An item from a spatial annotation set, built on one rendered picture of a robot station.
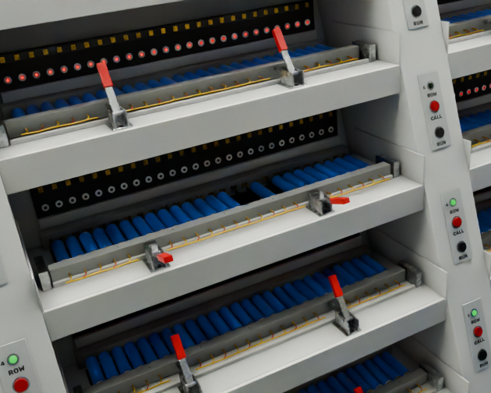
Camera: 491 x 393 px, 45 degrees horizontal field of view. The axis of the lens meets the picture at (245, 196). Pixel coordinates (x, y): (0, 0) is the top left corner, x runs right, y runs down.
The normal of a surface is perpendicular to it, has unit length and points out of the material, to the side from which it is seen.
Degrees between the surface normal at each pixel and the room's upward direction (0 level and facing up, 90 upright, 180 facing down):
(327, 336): 18
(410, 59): 90
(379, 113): 90
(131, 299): 108
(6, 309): 90
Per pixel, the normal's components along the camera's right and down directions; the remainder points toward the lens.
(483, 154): -0.11, -0.90
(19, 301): 0.38, 0.04
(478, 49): 0.43, 0.34
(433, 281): -0.89, 0.27
